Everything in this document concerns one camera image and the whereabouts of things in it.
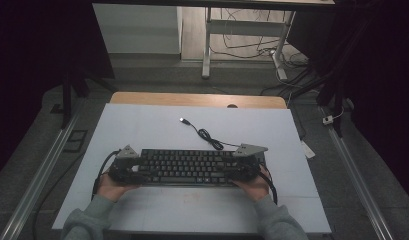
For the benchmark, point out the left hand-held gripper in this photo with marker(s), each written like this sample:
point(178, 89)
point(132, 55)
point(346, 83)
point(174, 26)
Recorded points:
point(125, 166)

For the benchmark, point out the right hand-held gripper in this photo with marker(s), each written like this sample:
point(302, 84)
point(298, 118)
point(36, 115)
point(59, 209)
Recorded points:
point(248, 166)

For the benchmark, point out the black computer keyboard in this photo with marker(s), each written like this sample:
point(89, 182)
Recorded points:
point(185, 166)

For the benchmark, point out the person's right hand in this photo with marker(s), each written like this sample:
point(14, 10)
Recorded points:
point(258, 190)

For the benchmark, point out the person's left hand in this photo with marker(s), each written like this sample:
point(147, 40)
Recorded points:
point(110, 190)

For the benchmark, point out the white paper tag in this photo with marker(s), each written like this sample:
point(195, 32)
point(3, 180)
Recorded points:
point(307, 150)

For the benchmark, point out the wooden table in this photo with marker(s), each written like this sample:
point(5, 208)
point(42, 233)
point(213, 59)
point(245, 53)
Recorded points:
point(192, 99)

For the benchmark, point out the black metal stand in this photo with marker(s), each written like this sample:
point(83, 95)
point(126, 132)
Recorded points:
point(67, 100)
point(338, 110)

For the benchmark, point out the small white box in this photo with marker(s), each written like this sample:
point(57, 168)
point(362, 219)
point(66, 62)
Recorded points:
point(328, 120)

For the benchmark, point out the pale panel board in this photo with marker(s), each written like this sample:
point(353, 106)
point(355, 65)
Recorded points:
point(135, 30)

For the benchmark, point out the dark curtain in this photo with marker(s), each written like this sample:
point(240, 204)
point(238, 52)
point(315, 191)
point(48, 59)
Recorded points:
point(25, 50)
point(385, 66)

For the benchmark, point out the black floor frame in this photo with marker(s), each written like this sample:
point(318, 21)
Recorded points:
point(72, 146)

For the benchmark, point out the metal floor rail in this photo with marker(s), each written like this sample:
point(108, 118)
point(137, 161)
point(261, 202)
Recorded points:
point(38, 176)
point(355, 176)

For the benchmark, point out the white desk frame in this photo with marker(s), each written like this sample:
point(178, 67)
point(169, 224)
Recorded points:
point(242, 27)

